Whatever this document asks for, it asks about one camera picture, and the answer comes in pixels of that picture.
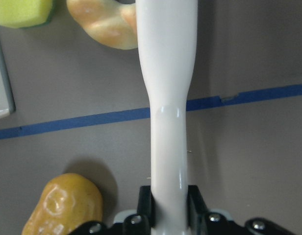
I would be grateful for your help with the yellow toy potato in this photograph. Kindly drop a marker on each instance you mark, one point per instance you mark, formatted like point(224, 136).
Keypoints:
point(67, 201)

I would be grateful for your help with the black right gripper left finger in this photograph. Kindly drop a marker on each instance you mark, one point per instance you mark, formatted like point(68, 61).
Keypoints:
point(139, 223)

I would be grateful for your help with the toy croissant bread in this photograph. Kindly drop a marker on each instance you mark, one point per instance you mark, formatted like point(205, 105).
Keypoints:
point(108, 22)

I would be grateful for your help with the yellow green sponge piece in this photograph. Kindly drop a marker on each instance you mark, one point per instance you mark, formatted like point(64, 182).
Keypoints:
point(25, 13)

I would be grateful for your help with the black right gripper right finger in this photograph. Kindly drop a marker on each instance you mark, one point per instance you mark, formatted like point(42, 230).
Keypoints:
point(203, 221)

